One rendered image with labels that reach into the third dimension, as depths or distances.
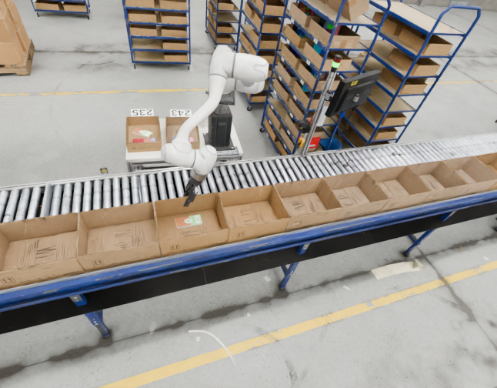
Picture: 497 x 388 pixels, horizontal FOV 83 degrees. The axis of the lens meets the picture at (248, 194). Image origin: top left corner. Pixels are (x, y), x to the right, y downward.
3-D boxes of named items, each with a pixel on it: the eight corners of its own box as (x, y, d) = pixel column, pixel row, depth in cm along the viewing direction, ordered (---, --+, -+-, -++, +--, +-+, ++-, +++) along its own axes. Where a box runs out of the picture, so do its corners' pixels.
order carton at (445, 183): (429, 174, 252) (441, 159, 240) (454, 198, 235) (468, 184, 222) (395, 179, 241) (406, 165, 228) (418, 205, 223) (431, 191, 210)
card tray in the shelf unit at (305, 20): (288, 12, 296) (291, 1, 289) (314, 15, 305) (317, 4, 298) (304, 27, 272) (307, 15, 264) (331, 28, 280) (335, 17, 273)
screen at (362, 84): (345, 127, 269) (377, 68, 224) (358, 138, 262) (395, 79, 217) (311, 142, 245) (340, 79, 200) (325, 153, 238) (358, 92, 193)
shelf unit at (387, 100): (378, 171, 387) (488, 7, 243) (349, 175, 372) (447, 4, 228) (341, 129, 446) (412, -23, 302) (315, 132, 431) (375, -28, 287)
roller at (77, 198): (83, 184, 213) (81, 179, 209) (79, 241, 181) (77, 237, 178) (75, 185, 211) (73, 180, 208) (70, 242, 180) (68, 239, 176)
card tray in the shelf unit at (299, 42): (284, 33, 311) (286, 23, 304) (308, 35, 320) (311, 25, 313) (298, 48, 286) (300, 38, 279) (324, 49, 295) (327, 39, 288)
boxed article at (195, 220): (175, 219, 181) (175, 218, 180) (199, 215, 186) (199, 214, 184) (177, 229, 176) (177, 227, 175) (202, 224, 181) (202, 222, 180)
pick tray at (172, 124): (196, 125, 274) (196, 116, 267) (200, 151, 250) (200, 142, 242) (166, 125, 267) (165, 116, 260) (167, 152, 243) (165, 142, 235)
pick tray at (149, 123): (159, 125, 267) (158, 115, 259) (162, 151, 243) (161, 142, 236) (128, 125, 259) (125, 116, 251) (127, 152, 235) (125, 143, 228)
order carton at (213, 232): (215, 208, 192) (217, 192, 180) (227, 244, 175) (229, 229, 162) (155, 218, 180) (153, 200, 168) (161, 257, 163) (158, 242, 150)
